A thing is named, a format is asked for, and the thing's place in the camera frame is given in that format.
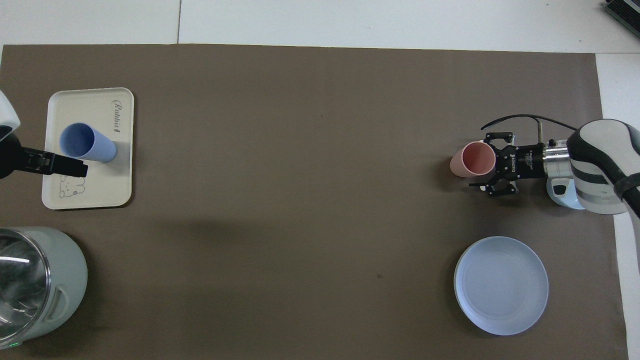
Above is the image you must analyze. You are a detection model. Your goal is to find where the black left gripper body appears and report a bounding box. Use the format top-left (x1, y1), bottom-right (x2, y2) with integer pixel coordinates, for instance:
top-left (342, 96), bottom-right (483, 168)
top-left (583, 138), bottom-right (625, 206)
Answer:
top-left (0, 131), bottom-right (52, 180)

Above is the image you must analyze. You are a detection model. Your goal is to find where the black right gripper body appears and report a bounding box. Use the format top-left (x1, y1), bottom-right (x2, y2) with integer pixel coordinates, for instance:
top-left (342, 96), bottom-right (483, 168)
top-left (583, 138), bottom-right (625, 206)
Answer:
top-left (504, 143), bottom-right (547, 182)

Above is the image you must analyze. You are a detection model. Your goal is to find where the blue ribbed cup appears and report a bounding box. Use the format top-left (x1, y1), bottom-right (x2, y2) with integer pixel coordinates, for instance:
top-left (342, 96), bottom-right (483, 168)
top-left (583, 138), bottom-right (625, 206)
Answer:
top-left (59, 122), bottom-right (118, 164)

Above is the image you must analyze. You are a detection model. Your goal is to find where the pink ribbed cup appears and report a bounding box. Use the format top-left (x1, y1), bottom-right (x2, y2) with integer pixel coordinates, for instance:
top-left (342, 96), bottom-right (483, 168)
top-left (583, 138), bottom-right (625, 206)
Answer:
top-left (449, 141), bottom-right (497, 178)

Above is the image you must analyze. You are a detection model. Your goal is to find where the cream rabbit print tray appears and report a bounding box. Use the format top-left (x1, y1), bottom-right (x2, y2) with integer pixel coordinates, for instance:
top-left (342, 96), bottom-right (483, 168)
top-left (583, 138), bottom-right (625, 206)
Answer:
top-left (41, 87), bottom-right (135, 210)

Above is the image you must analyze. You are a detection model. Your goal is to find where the light blue bowl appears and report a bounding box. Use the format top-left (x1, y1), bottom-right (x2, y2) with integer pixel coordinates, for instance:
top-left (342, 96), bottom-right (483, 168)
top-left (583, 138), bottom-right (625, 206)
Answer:
top-left (547, 177), bottom-right (587, 210)

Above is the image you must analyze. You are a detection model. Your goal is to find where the light blue round plate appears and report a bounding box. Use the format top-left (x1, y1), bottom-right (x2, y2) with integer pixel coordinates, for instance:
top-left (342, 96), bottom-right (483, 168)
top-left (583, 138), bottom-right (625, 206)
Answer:
top-left (453, 236), bottom-right (549, 336)

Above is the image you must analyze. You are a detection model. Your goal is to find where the pale green glass-lid kettle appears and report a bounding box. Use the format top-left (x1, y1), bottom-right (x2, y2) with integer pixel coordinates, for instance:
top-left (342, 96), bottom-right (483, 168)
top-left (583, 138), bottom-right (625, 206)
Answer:
top-left (0, 226), bottom-right (89, 350)

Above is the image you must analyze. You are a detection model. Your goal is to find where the grey ribbed device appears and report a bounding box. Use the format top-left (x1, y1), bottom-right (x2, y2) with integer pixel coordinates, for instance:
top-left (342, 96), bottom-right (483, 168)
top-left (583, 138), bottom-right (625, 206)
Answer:
top-left (602, 0), bottom-right (640, 26)

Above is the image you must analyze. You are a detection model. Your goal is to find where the brown table mat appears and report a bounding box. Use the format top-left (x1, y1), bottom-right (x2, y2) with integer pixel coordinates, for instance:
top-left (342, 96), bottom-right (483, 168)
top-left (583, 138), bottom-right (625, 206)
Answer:
top-left (0, 44), bottom-right (630, 360)

